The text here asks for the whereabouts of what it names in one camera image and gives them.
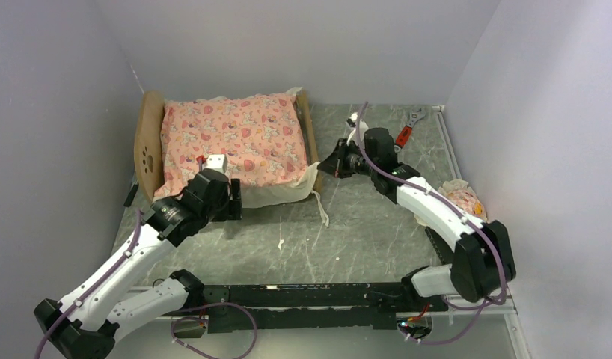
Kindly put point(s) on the pink unicorn print mattress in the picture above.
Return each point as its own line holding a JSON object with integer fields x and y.
{"x": 231, "y": 143}

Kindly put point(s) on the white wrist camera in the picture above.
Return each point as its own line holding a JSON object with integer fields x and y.
{"x": 216, "y": 162}
{"x": 357, "y": 131}

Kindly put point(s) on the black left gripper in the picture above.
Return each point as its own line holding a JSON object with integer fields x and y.
{"x": 231, "y": 207}

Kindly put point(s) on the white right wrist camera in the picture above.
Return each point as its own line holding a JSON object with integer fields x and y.
{"x": 357, "y": 131}

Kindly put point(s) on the pink checkered duck pillow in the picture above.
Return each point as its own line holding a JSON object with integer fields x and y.
{"x": 463, "y": 196}

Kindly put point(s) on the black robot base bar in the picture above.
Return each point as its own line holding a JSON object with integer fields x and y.
{"x": 379, "y": 306}

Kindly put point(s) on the red handled adjustable wrench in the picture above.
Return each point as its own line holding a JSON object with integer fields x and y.
{"x": 413, "y": 117}

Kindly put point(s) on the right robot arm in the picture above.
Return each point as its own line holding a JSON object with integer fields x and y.
{"x": 479, "y": 255}

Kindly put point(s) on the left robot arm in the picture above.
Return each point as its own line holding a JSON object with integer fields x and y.
{"x": 87, "y": 322}

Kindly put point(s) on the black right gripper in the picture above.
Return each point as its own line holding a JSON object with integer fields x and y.
{"x": 335, "y": 163}

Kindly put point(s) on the wooden pet bed frame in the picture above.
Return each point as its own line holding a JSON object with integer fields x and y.
{"x": 147, "y": 148}

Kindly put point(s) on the aluminium rail at table edge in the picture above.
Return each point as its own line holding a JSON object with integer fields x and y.
{"x": 438, "y": 112}

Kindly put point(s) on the black marker pen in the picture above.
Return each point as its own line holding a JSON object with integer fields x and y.
{"x": 131, "y": 195}

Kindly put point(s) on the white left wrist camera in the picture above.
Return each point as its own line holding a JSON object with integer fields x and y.
{"x": 216, "y": 162}

